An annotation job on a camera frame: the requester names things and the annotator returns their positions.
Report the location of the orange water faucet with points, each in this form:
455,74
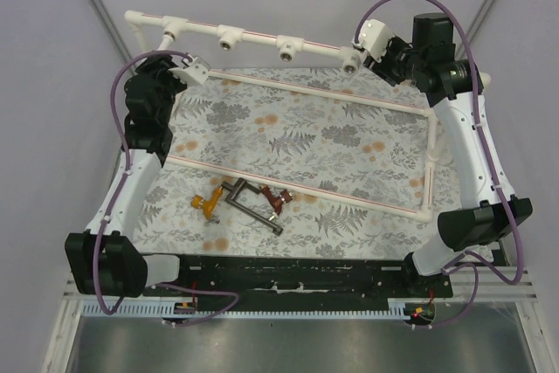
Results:
207,206

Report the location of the white slotted cable duct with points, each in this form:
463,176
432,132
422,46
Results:
169,310

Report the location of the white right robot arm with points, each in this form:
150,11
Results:
490,209

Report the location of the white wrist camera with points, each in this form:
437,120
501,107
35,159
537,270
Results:
192,73
374,37

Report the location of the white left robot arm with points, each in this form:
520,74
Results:
102,258

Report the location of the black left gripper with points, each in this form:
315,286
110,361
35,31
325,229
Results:
163,71

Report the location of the brown water faucet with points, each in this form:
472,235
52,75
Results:
277,201

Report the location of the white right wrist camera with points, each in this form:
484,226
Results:
374,37

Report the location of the dark grey metal faucet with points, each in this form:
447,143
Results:
250,200

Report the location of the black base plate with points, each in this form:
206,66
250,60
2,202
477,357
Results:
299,284

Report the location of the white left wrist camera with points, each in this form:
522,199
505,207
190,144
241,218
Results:
192,73

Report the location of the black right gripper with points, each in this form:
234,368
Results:
383,64

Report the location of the white water faucet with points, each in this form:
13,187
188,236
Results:
165,43

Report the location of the white pipe frame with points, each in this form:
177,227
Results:
370,146

